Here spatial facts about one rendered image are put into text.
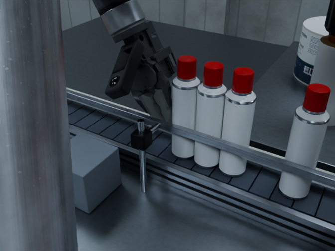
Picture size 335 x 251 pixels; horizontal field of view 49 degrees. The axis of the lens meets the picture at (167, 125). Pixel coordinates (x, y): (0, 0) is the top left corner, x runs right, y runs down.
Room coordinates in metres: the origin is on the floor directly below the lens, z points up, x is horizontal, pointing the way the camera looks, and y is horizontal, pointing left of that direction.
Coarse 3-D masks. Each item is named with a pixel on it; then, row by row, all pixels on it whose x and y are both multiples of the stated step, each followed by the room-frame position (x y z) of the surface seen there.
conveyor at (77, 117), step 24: (72, 120) 0.72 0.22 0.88; (96, 120) 0.72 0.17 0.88; (120, 120) 0.72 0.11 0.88; (168, 144) 0.62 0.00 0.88; (192, 168) 0.54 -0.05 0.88; (216, 168) 0.54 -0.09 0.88; (264, 168) 0.54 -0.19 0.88; (264, 192) 0.48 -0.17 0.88; (312, 192) 0.48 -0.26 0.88; (312, 216) 0.42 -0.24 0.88
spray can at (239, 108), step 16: (240, 80) 0.53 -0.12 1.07; (240, 96) 0.53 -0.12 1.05; (256, 96) 0.54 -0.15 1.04; (224, 112) 0.54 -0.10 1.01; (240, 112) 0.52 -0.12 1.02; (224, 128) 0.53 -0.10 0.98; (240, 128) 0.52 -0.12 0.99; (240, 144) 0.52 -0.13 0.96; (224, 160) 0.53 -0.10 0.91; (240, 160) 0.52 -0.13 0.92
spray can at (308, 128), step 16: (320, 96) 0.47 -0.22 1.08; (304, 112) 0.48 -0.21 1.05; (320, 112) 0.47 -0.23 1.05; (304, 128) 0.46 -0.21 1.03; (320, 128) 0.46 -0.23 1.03; (288, 144) 0.49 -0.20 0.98; (304, 144) 0.46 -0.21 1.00; (320, 144) 0.46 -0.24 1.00; (288, 160) 0.47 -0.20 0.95; (304, 160) 0.46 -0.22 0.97; (288, 176) 0.47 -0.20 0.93; (288, 192) 0.46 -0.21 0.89; (304, 192) 0.46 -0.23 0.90
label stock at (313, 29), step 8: (320, 16) 1.05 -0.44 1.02; (304, 24) 0.98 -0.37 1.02; (312, 24) 0.98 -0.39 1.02; (320, 24) 0.98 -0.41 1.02; (304, 32) 0.95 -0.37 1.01; (312, 32) 0.92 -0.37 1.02; (320, 32) 0.91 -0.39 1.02; (328, 32) 0.91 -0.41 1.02; (304, 40) 0.94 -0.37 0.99; (312, 40) 0.91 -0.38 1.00; (304, 48) 0.94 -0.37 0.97; (312, 48) 0.91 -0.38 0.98; (304, 56) 0.93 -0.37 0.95; (312, 56) 0.90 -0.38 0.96; (296, 64) 0.96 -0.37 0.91; (304, 64) 0.92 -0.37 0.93; (312, 64) 0.90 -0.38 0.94; (296, 72) 0.95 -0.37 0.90; (304, 72) 0.92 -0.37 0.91; (304, 80) 0.91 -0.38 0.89
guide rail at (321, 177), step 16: (80, 96) 0.68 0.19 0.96; (112, 112) 0.64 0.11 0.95; (128, 112) 0.62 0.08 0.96; (160, 128) 0.58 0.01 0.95; (176, 128) 0.56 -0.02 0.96; (208, 144) 0.53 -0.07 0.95; (224, 144) 0.51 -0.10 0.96; (256, 160) 0.48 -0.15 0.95; (272, 160) 0.47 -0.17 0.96; (304, 176) 0.44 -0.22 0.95; (320, 176) 0.43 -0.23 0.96
